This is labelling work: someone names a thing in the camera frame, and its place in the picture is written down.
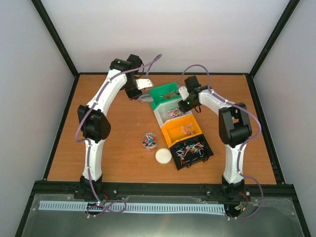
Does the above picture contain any white plastic bin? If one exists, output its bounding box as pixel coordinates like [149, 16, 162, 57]
[154, 100, 193, 128]

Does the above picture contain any green plastic bin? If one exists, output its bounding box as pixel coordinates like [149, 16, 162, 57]
[149, 82, 181, 110]

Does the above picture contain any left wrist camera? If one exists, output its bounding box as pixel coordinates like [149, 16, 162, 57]
[136, 79, 154, 90]

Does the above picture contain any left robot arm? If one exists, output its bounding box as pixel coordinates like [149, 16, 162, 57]
[76, 54, 143, 199]

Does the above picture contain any white jar lid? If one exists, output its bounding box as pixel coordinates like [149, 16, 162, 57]
[155, 148, 172, 164]

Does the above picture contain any black plastic bin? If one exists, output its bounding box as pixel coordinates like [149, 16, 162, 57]
[169, 134, 214, 170]

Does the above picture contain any light blue cable duct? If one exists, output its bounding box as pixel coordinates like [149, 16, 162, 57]
[38, 200, 225, 215]

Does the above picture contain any yellow plastic bin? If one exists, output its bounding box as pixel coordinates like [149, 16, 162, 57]
[161, 115, 202, 148]

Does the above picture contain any clear glass jar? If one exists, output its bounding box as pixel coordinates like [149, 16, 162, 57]
[142, 132, 158, 151]

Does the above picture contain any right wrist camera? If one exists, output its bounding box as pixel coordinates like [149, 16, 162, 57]
[178, 86, 189, 101]

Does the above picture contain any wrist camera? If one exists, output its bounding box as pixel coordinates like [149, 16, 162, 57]
[178, 86, 189, 101]
[136, 79, 154, 90]

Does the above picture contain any silver metal scoop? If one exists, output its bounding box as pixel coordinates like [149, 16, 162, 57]
[138, 94, 154, 103]

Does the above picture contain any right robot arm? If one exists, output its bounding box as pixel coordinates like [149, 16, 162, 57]
[178, 76, 252, 200]

